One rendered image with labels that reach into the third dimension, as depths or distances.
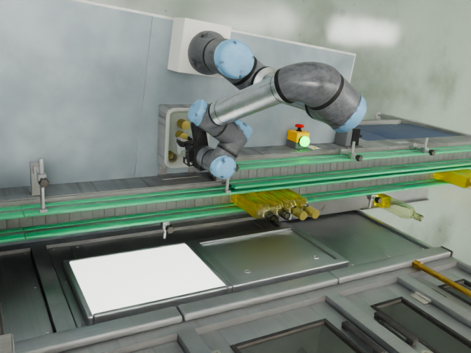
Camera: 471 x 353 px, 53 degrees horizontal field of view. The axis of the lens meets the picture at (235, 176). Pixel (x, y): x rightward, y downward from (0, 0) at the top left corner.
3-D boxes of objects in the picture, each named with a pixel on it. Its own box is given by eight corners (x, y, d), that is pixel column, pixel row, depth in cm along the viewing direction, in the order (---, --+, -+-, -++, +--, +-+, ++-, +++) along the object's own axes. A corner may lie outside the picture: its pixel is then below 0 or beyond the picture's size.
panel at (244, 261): (63, 267, 151) (87, 327, 123) (63, 259, 150) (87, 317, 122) (291, 230, 194) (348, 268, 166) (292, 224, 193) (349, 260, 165)
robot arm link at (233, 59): (216, 29, 155) (236, 32, 144) (244, 54, 163) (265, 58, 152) (196, 59, 155) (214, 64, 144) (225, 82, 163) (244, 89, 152)
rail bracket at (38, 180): (27, 194, 157) (37, 218, 139) (25, 145, 152) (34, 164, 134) (43, 192, 160) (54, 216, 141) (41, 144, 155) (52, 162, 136)
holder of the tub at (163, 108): (156, 175, 182) (163, 181, 176) (158, 104, 174) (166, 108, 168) (196, 171, 191) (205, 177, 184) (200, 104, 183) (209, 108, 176)
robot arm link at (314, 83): (311, 73, 109) (181, 127, 143) (338, 99, 115) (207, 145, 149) (318, 36, 114) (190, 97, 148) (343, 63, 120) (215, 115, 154)
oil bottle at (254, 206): (230, 202, 187) (258, 222, 170) (231, 188, 185) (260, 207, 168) (242, 200, 190) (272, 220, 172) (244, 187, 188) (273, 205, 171)
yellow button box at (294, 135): (285, 144, 208) (295, 148, 202) (287, 128, 206) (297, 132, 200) (298, 143, 212) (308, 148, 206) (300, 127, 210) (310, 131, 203)
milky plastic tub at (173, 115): (156, 162, 180) (165, 169, 173) (158, 104, 174) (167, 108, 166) (198, 160, 189) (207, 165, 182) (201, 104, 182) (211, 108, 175)
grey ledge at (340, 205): (266, 213, 210) (280, 223, 201) (268, 195, 208) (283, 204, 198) (413, 193, 257) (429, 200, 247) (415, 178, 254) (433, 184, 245)
